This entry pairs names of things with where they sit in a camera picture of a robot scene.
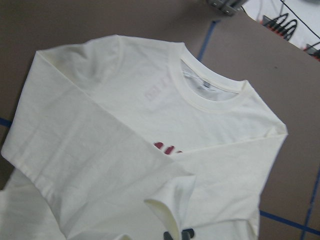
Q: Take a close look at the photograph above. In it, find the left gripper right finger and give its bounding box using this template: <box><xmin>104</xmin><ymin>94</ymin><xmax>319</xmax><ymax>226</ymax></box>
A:
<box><xmin>181</xmin><ymin>228</ymin><xmax>195</xmax><ymax>240</ymax></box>

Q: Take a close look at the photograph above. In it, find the cream long-sleeve cat shirt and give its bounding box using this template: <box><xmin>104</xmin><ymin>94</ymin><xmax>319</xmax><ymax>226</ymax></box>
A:
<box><xmin>0</xmin><ymin>35</ymin><xmax>288</xmax><ymax>240</ymax></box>

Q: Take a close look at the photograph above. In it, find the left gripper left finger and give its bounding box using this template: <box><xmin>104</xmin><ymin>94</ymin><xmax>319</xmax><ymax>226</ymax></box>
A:
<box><xmin>163</xmin><ymin>231</ymin><xmax>173</xmax><ymax>240</ymax></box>

